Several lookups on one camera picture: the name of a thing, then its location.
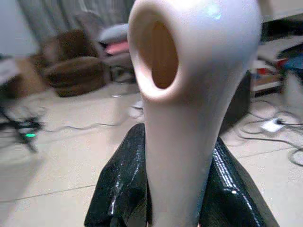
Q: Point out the black cabinet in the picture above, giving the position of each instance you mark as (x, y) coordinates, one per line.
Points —
(236, 101)

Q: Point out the grey pink cushion pile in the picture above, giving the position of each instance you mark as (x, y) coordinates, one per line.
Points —
(113, 45)

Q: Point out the white open shelf unit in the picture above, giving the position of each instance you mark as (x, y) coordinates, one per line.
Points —
(270, 73)

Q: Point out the grey curtain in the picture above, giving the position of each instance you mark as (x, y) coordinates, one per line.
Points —
(56, 17)

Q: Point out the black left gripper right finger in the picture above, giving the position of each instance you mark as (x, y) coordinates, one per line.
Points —
(234, 189)

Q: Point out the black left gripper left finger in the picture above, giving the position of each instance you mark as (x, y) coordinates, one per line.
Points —
(120, 179)

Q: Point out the brown upholstered armchair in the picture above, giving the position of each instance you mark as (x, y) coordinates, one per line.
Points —
(73, 63)

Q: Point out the black tripod stand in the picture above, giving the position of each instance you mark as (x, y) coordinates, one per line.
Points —
(21, 125)

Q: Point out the white power strip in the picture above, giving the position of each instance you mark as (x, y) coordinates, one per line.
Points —
(272, 125)

